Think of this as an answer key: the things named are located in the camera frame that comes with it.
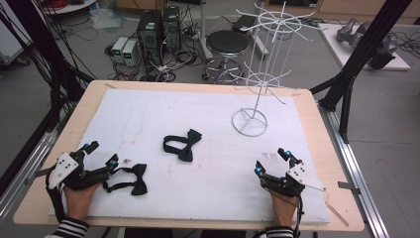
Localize right hand-held gripper black cable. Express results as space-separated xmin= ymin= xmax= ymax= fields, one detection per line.
xmin=293 ymin=193 xmax=305 ymax=238

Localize white floor board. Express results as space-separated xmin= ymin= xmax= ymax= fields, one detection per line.
xmin=317 ymin=22 xmax=411 ymax=72

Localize person's left hand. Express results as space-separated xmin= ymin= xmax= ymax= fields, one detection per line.
xmin=63 ymin=182 xmax=101 ymax=222

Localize hand-held gripper black cable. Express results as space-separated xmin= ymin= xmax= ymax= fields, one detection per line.
xmin=293 ymin=193 xmax=305 ymax=238
xmin=45 ymin=172 xmax=67 ymax=223

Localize white bench power supply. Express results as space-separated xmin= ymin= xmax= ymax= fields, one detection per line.
xmin=122 ymin=39 xmax=141 ymax=67
xmin=111 ymin=36 xmax=129 ymax=59

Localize tangle of floor cables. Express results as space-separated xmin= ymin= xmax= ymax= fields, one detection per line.
xmin=103 ymin=29 xmax=206 ymax=83

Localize left hand-held gripper black cable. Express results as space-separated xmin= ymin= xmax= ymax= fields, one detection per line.
xmin=45 ymin=172 xmax=67 ymax=223

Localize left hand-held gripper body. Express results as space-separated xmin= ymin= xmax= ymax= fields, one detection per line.
xmin=48 ymin=145 xmax=112 ymax=192

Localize thin wooden strip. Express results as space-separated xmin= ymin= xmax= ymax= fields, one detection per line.
xmin=324 ymin=200 xmax=350 ymax=228

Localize white foam mat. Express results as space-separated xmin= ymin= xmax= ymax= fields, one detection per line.
xmin=49 ymin=88 xmax=332 ymax=225

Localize grey metal bracket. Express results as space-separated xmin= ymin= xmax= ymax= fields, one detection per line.
xmin=337 ymin=180 xmax=362 ymax=196
xmin=24 ymin=167 xmax=55 ymax=186

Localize black bow tie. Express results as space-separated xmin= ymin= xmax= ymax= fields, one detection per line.
xmin=161 ymin=128 xmax=203 ymax=163
xmin=101 ymin=163 xmax=149 ymax=196

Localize large black computer tower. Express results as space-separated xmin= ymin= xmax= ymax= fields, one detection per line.
xmin=136 ymin=9 xmax=163 ymax=66

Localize person's right hand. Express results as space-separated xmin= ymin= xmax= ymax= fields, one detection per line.
xmin=268 ymin=190 xmax=299 ymax=228

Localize wooden table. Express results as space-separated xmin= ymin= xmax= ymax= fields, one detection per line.
xmin=13 ymin=79 xmax=366 ymax=233

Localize aluminium rail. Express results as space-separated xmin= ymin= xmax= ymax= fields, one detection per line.
xmin=0 ymin=127 xmax=64 ymax=219
xmin=318 ymin=105 xmax=391 ymax=238

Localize white wire display rack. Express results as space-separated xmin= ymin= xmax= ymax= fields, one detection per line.
xmin=231 ymin=0 xmax=329 ymax=138

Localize clear plastic bag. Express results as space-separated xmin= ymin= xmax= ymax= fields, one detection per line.
xmin=88 ymin=7 xmax=127 ymax=32

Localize round white table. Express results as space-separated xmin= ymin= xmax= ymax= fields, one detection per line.
xmin=42 ymin=0 xmax=99 ymax=16

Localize black frame with cable bundle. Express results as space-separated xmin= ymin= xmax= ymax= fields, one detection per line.
xmin=0 ymin=0 xmax=97 ymax=196

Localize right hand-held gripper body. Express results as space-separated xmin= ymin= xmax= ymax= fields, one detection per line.
xmin=261 ymin=158 xmax=327 ymax=198

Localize grey robot device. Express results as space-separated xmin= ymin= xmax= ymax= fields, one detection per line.
xmin=336 ymin=18 xmax=400 ymax=70

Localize slim black computer tower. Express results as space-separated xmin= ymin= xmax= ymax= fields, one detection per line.
xmin=161 ymin=5 xmax=182 ymax=54

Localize black metal frame post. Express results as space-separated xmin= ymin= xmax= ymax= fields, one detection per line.
xmin=310 ymin=0 xmax=414 ymax=144

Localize black round stool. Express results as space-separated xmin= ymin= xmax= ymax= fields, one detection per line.
xmin=201 ymin=30 xmax=251 ymax=84

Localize grey equipment case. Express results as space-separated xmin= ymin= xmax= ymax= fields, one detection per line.
xmin=0 ymin=19 xmax=33 ymax=66

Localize black flat box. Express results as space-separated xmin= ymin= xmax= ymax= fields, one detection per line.
xmin=232 ymin=14 xmax=256 ymax=34

